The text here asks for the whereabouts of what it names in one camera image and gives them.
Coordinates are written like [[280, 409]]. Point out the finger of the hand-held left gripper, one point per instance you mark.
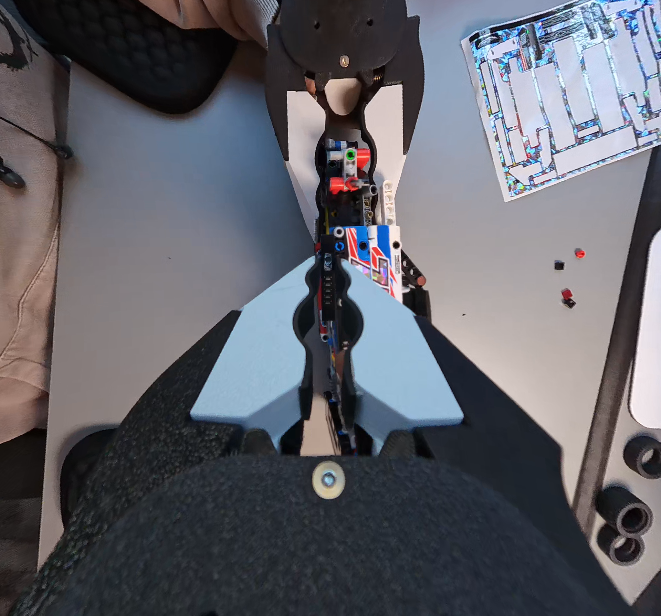
[[390, 131], [302, 141]]

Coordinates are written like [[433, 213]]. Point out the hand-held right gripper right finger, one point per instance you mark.
[[408, 368]]

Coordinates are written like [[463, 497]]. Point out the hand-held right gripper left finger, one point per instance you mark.
[[248, 368]]

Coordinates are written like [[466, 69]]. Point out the blue white lego race car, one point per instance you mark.
[[377, 249]]

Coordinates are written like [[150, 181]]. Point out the black lego tire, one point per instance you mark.
[[607, 502], [605, 549], [631, 451]]

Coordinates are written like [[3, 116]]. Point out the holographic sticker sheet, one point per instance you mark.
[[568, 84]]

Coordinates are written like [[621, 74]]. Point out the person's beige sweatshirt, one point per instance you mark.
[[26, 265]]

